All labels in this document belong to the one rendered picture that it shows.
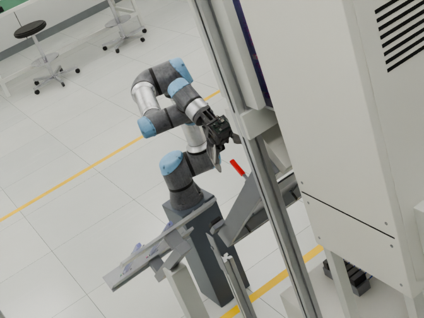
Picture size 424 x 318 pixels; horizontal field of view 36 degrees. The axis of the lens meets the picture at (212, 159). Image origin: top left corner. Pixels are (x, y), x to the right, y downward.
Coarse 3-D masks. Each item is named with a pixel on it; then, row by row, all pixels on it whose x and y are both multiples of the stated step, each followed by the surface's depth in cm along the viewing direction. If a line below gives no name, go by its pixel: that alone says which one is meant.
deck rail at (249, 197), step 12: (276, 168) 164; (252, 180) 177; (240, 192) 189; (252, 192) 181; (240, 204) 195; (252, 204) 186; (228, 216) 210; (240, 216) 200; (228, 228) 216; (240, 228) 208; (228, 240) 223
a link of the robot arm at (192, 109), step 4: (196, 100) 209; (200, 100) 209; (192, 104) 208; (196, 104) 208; (200, 104) 208; (204, 104) 209; (188, 108) 209; (192, 108) 208; (196, 108) 207; (200, 108) 207; (188, 112) 209; (192, 112) 208; (196, 112) 207; (188, 116) 210; (192, 116) 208; (192, 120) 210
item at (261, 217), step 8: (288, 192) 238; (296, 192) 239; (288, 200) 237; (264, 208) 235; (256, 216) 233; (264, 216) 234; (248, 224) 232; (256, 224) 232; (240, 232) 230; (248, 232) 230
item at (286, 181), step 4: (292, 168) 200; (280, 172) 192; (292, 172) 183; (276, 176) 193; (280, 176) 198; (288, 176) 183; (292, 176) 186; (280, 180) 182; (284, 180) 183; (288, 180) 188; (292, 180) 193; (280, 184) 184; (284, 184) 189; (288, 184) 195; (280, 188) 190
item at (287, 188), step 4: (296, 180) 227; (292, 184) 229; (296, 184) 235; (284, 188) 224; (288, 188) 231; (284, 192) 234; (260, 204) 221; (256, 208) 222; (260, 208) 228; (256, 212) 230
